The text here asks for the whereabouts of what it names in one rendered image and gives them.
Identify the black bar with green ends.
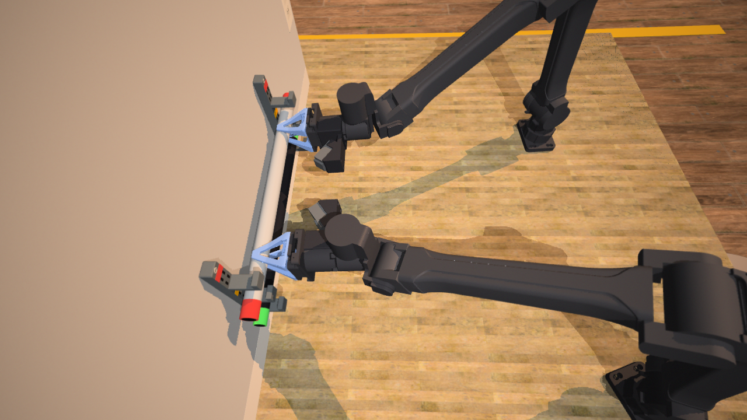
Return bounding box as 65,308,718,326
253,143,296,327

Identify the beige bar with red ends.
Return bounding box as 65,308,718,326
239,108,294,321

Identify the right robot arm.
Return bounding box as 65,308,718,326
313,0,598,173

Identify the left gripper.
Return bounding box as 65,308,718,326
252,229,338,282

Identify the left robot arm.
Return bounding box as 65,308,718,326
304,199,747,420

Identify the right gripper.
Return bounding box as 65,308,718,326
276,103,346,152

